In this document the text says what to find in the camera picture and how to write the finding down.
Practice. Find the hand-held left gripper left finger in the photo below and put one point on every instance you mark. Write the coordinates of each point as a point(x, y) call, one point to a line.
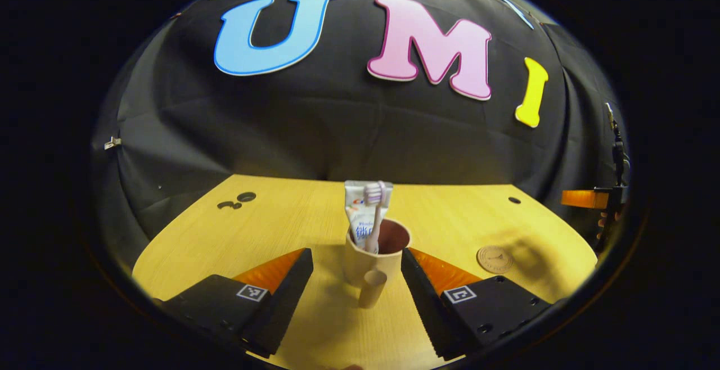
point(284, 302)

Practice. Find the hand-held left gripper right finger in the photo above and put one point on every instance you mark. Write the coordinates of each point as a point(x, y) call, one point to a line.
point(424, 302)

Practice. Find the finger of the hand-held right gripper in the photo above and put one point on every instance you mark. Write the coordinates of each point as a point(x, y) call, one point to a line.
point(582, 198)

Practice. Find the beige cup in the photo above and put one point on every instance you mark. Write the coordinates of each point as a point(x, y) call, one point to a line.
point(360, 269)

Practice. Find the round brown coaster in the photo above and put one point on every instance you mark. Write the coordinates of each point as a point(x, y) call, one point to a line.
point(495, 259)

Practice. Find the white toothbrush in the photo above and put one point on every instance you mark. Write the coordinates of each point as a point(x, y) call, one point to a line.
point(374, 218)

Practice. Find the white toothpaste tube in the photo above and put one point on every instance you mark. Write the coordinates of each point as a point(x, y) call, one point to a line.
point(355, 204)

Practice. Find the wooden desktop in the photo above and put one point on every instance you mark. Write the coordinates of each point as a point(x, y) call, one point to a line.
point(270, 218)

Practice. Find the black backdrop cloth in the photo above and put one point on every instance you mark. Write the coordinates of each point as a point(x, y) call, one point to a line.
point(337, 128)

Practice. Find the silver metal clip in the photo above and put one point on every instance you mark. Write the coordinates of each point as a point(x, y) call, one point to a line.
point(112, 143)

